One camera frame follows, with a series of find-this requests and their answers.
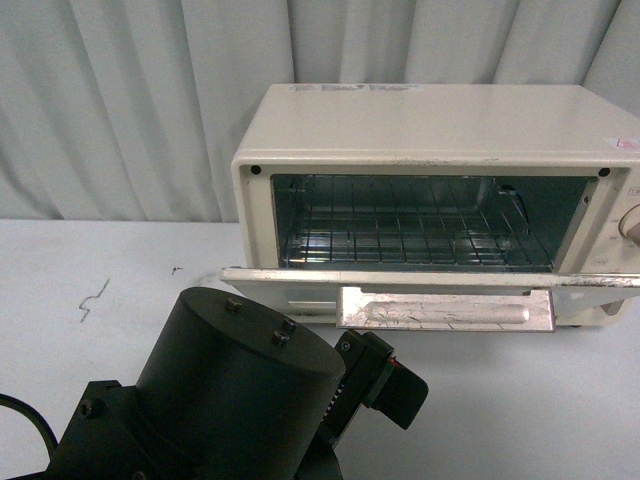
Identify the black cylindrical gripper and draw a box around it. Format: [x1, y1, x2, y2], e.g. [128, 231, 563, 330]
[45, 287, 391, 479]

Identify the cream oven door with handle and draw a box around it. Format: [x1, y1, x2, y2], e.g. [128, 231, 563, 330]
[220, 268, 639, 332]

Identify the black cable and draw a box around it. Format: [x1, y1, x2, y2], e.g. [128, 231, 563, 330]
[0, 392, 59, 480]

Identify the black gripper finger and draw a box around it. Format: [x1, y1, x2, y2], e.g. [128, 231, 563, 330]
[372, 358, 429, 430]

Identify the cream oven control knob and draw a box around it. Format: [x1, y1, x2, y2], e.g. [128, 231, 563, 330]
[618, 205, 640, 247]

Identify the white pleated curtain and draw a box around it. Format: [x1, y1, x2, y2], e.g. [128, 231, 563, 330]
[1, 1, 639, 222]

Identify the metal oven wire rack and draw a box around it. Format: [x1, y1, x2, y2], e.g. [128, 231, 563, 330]
[271, 174, 534, 269]

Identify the cream toaster oven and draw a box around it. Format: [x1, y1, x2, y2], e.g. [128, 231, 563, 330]
[230, 82, 640, 331]

